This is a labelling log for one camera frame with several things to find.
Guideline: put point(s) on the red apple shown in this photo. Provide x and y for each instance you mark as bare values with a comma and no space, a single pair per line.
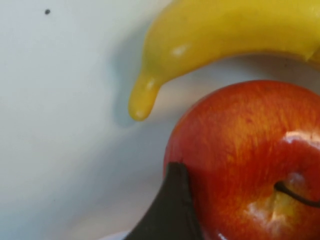
237,140

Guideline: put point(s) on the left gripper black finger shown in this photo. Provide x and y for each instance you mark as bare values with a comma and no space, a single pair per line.
172,212

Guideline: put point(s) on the short curved yellow banana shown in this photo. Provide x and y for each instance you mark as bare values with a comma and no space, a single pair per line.
212,32

